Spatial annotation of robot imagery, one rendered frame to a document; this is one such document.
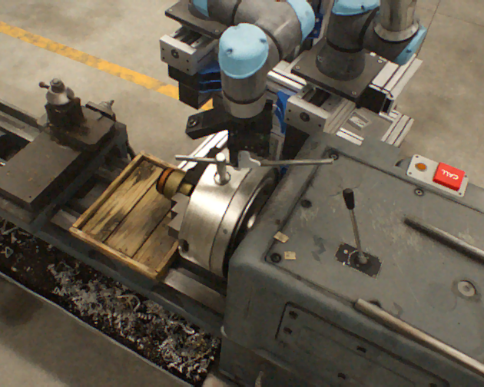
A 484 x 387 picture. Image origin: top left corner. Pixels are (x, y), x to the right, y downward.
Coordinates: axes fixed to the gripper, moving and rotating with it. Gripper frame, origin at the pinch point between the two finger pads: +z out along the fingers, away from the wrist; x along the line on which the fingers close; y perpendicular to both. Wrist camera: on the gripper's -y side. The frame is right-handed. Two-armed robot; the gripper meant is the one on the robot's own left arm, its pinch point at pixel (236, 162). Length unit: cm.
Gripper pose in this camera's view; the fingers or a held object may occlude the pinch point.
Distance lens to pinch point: 105.0
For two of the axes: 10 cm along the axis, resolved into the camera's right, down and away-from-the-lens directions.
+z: 0.3, 4.8, 8.8
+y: 9.9, 1.1, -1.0
